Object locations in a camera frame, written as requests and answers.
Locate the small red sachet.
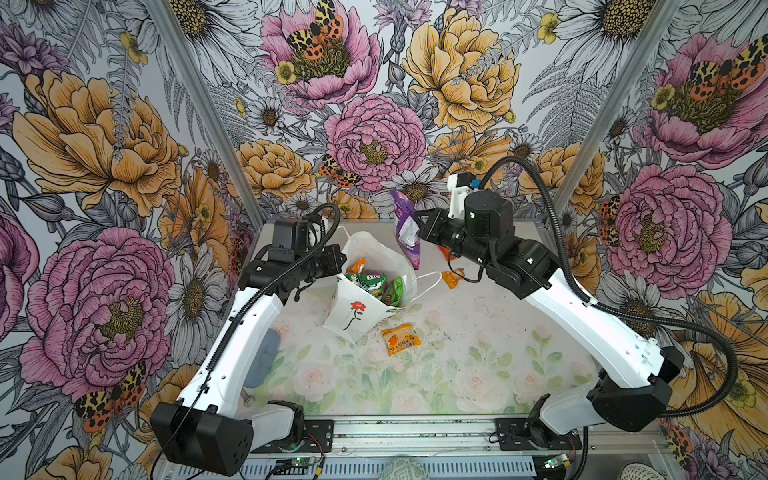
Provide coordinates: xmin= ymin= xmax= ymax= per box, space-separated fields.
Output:
xmin=439 ymin=246 xmax=456 ymax=261

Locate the grey oval case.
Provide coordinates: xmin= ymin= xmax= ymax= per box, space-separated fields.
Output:
xmin=243 ymin=329 xmax=281 ymax=389

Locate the small purple snack bag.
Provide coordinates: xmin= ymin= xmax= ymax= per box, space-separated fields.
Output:
xmin=390 ymin=189 xmax=421 ymax=270

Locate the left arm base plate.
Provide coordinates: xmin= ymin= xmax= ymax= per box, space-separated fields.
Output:
xmin=253 ymin=419 xmax=335 ymax=454

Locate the green yellow candy packet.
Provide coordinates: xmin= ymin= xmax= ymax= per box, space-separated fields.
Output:
xmin=345 ymin=273 xmax=388 ymax=299

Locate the floral table mat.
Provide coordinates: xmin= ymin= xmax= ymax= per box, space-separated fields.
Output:
xmin=245 ymin=283 xmax=598 ymax=415

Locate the aluminium front rail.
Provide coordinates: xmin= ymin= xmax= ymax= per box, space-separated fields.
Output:
xmin=157 ymin=413 xmax=670 ymax=460

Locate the white paper bag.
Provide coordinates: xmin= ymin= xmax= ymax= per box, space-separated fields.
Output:
xmin=323 ymin=231 xmax=441 ymax=343

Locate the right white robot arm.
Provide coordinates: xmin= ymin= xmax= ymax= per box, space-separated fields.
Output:
xmin=414 ymin=156 xmax=739 ymax=448

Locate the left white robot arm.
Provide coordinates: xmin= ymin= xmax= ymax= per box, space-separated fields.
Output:
xmin=150 ymin=203 xmax=346 ymax=476

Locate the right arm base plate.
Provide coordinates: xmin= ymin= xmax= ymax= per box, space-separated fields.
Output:
xmin=489 ymin=417 xmax=582 ymax=452

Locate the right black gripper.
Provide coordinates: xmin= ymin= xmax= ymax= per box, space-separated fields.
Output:
xmin=412 ymin=205 xmax=497 ymax=268

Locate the red orange snack packet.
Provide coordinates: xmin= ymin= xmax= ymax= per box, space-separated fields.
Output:
xmin=346 ymin=257 xmax=366 ymax=274

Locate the small orange sachet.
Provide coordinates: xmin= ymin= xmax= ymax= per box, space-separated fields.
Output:
xmin=441 ymin=268 xmax=465 ymax=289

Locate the green chips bag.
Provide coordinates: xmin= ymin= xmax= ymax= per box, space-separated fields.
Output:
xmin=381 ymin=277 xmax=405 ymax=307

